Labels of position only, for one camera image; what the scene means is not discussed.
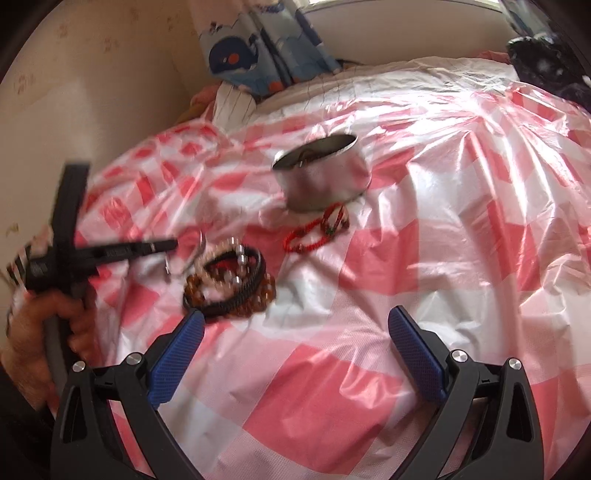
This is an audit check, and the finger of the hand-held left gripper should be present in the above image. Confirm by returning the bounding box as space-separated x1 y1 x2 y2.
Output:
88 238 179 266

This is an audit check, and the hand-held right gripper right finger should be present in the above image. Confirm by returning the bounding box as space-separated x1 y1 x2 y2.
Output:
388 305 544 480

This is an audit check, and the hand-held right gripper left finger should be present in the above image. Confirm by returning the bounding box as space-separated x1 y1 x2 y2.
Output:
50 308 206 480

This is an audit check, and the silver bangle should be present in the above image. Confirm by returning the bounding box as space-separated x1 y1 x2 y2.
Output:
163 231 208 283

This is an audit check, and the white bead bracelet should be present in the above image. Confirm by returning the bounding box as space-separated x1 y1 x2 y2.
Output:
194 236 252 298

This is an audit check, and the pile of beaded bracelets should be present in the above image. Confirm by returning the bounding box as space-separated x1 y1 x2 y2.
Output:
182 246 267 318

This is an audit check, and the amber bead bracelet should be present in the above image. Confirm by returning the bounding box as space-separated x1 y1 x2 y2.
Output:
184 271 277 320

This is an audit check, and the red green bead bracelet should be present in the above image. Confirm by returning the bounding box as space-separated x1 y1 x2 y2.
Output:
318 202 350 237

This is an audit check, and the round metal tin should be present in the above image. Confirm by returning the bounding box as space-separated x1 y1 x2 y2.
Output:
271 134 372 214

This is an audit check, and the person's left hand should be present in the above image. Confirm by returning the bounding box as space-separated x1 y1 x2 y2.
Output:
0 290 99 409

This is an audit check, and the red white checkered plastic sheet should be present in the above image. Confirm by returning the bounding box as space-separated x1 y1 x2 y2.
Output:
9 79 591 480

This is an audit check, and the orange cloth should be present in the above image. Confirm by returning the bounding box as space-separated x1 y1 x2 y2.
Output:
175 85 223 126

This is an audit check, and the striped white pillow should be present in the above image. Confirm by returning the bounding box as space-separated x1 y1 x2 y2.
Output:
213 83 257 136

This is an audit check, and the blue whale print curtain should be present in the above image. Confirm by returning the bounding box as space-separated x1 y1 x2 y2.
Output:
198 0 343 97

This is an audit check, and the beige striped bedsheet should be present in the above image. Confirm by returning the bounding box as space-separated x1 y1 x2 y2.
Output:
254 57 519 112

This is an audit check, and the black plastic bag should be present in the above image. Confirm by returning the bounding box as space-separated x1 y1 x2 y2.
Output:
505 34 591 118

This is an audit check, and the blue animal print curtain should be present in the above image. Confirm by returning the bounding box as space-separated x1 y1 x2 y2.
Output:
501 0 536 38

